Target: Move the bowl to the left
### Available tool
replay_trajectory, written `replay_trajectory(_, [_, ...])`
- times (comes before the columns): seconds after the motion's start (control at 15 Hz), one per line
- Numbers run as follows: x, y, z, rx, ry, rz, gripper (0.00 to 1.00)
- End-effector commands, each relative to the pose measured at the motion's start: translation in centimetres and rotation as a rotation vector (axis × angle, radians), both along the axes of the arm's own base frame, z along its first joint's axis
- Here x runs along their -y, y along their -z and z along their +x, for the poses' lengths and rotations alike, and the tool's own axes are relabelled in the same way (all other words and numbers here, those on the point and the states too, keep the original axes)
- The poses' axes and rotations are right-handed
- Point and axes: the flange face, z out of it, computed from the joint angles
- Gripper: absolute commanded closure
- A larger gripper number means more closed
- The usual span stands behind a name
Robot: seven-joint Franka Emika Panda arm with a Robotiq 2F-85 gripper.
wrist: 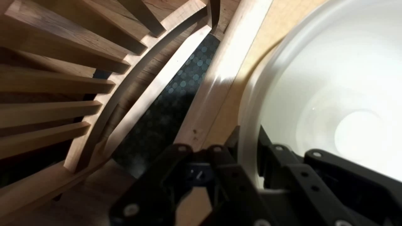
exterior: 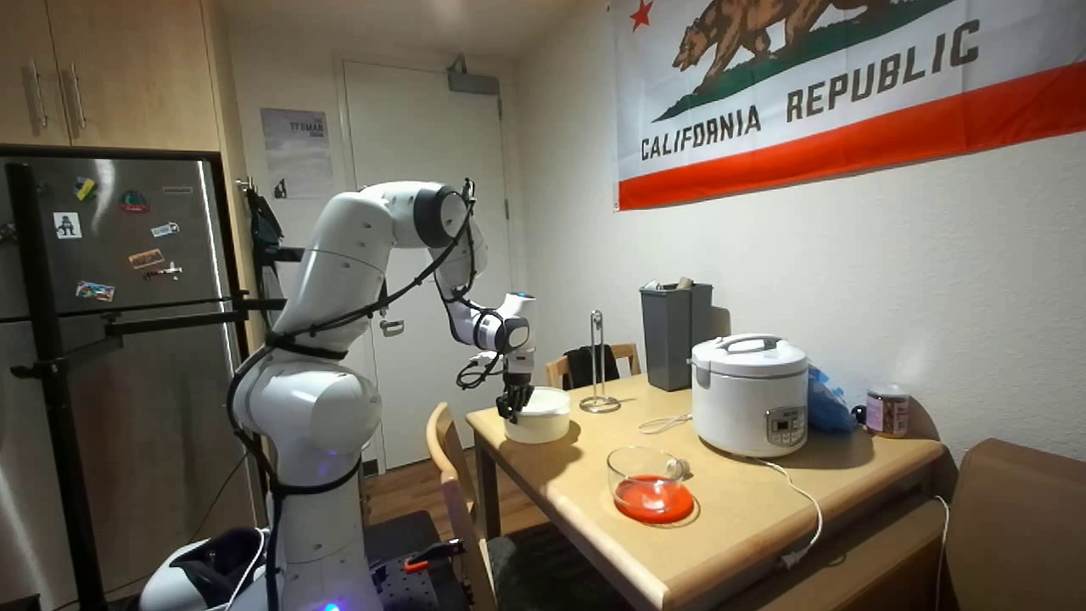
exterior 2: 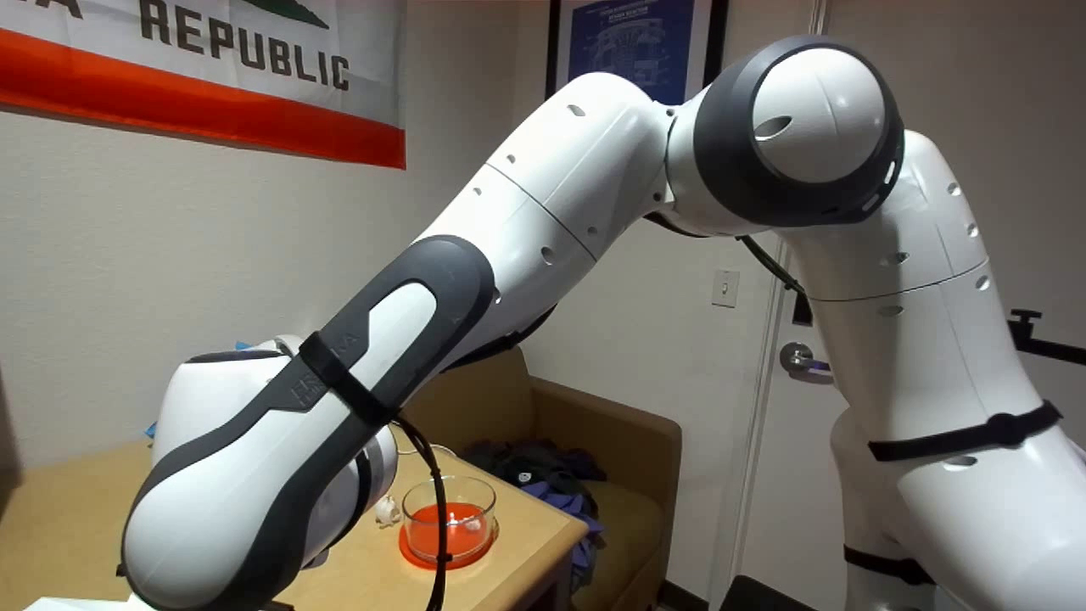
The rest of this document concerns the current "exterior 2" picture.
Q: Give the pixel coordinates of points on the white light switch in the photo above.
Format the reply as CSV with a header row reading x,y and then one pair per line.
x,y
724,287

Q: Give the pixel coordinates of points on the black metal stand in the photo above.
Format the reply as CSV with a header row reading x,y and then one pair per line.
x,y
1045,341

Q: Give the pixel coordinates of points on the blue framed poster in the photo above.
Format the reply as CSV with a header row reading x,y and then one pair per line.
x,y
632,47

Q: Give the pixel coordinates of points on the glass bowl with red contents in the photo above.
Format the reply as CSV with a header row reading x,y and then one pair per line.
x,y
448,530

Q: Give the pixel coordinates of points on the white door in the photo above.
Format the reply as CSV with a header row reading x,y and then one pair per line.
x,y
782,453

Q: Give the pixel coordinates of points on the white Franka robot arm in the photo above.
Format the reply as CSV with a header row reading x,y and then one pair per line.
x,y
564,171

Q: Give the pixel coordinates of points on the California Republic flag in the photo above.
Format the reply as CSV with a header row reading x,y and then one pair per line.
x,y
203,80

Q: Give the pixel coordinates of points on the wooden table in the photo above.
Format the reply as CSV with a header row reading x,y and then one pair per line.
x,y
69,520

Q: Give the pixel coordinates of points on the dark clothes pile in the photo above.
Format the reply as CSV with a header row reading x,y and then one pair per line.
x,y
543,476

